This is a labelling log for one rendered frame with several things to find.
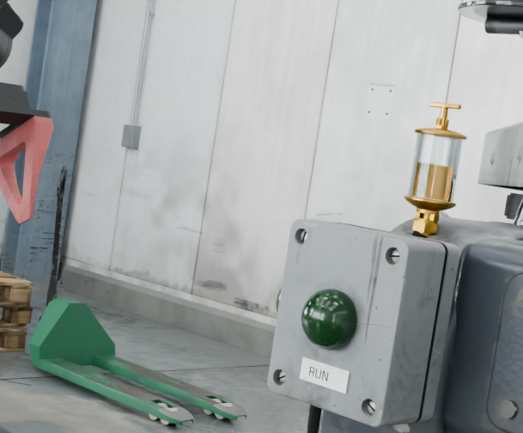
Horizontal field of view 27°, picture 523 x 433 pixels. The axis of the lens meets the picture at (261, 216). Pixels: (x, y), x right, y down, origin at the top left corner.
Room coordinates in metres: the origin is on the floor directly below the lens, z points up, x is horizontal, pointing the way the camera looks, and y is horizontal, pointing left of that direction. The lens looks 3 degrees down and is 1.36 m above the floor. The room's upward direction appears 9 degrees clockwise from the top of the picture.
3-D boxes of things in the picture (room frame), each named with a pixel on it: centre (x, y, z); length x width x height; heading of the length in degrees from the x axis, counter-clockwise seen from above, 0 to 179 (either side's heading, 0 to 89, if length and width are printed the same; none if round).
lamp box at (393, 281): (0.54, -0.06, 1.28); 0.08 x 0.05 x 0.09; 47
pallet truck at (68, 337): (5.84, 0.65, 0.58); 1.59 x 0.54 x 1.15; 47
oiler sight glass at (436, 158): (0.60, -0.09, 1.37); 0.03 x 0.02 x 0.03; 47
